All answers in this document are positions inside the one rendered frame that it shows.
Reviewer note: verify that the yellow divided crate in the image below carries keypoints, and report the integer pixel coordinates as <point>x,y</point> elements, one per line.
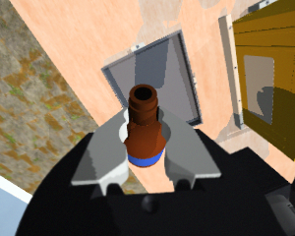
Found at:
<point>265,52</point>

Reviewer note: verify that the brown glass bottle with blue label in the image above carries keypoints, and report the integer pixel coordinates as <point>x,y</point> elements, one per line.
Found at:
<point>144,143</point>

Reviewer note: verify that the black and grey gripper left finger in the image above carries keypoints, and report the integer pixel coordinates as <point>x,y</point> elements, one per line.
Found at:
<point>98,159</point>

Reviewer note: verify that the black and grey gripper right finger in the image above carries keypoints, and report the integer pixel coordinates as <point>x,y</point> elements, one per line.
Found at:
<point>191,154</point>

